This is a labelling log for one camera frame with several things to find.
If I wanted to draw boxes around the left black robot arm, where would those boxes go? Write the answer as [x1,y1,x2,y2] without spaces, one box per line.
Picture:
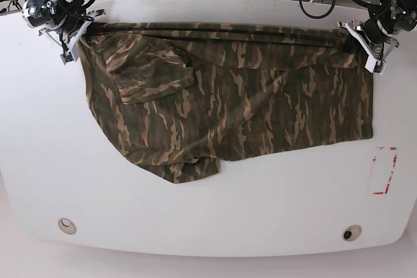
[341,0,416,72]

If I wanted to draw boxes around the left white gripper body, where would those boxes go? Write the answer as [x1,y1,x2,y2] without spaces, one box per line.
[338,20,399,63]

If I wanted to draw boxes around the left table cable grommet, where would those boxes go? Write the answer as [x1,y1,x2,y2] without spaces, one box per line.
[57,218,77,235]

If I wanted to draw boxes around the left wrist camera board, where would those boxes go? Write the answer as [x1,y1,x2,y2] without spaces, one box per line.
[365,56,386,75]

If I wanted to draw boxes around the right table cable grommet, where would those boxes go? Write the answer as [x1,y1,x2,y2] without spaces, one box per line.
[342,225,362,242]

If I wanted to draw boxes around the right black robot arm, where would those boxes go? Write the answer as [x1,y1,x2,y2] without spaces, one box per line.
[23,0,105,63]

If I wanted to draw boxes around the red tape rectangle marking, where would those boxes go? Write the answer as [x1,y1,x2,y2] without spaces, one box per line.
[368,147,398,195]

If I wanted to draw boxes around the camouflage T-shirt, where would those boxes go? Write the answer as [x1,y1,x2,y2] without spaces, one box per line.
[78,23,373,184]

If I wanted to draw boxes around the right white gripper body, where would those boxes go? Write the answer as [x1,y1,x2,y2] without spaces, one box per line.
[38,9,106,55]

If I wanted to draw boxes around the table cable grommet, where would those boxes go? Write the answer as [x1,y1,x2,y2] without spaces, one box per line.
[342,225,362,242]
[57,218,77,235]

